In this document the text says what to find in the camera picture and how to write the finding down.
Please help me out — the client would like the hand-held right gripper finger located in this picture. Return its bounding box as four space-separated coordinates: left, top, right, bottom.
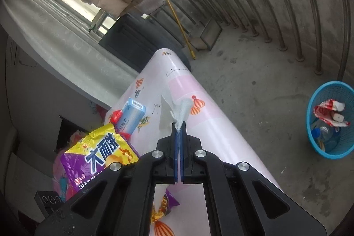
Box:
35 123 180 236
180 121 327 236

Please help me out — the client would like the white tissue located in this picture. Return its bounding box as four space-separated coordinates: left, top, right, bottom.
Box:
160 94 192 132

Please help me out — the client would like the blue plastic wastebasket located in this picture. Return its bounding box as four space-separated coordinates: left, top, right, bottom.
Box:
306 81 354 160

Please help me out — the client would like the red white paper packet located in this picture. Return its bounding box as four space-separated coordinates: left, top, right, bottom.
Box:
313 98 350 127

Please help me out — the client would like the pink printed tablecloth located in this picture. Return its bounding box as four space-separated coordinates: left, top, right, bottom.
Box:
52 48 285 236

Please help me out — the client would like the blue white medicine box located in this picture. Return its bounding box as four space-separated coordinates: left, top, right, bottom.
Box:
115 97 146 140

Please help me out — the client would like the small red wrapper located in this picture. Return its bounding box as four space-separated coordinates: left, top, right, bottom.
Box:
110 110 123 124

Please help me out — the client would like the purple yellow noodle packet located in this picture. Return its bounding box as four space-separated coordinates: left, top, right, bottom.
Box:
63 123 180 223

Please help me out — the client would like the metal dustpan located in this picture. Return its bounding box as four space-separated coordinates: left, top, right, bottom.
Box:
188 16 223 51

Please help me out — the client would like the black electronic device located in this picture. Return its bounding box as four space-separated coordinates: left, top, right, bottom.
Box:
35 190 65 221

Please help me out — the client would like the clear plastic bottle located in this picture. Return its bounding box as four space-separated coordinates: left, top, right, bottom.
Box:
311 125 341 152

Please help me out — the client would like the metal railing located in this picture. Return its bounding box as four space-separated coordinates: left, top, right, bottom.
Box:
166 0 354 80

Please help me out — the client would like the yellow handled broom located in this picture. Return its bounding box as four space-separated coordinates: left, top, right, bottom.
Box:
155 0 197 60

